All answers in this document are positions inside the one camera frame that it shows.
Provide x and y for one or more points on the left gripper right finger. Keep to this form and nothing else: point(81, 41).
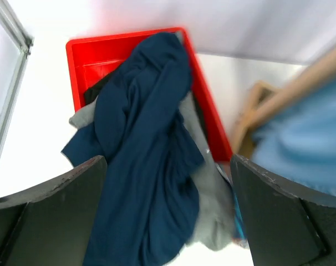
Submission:
point(286, 223)

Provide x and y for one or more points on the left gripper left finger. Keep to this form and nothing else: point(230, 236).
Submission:
point(50, 223)

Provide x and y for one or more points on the grey shorts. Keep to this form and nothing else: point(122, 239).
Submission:
point(212, 207)

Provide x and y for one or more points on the navy blue shorts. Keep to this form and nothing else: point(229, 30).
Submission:
point(145, 152)

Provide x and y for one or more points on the black shorts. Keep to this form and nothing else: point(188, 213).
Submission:
point(91, 93)

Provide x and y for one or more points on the colourful patterned shorts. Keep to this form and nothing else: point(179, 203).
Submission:
point(239, 237)

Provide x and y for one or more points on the light blue shorts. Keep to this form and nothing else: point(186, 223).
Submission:
point(300, 143)

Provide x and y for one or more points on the wooden clothes rack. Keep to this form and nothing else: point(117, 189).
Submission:
point(265, 101)

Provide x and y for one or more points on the red plastic bin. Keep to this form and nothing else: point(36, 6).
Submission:
point(90, 59)

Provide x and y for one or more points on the left aluminium corner post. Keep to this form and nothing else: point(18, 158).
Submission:
point(15, 45)

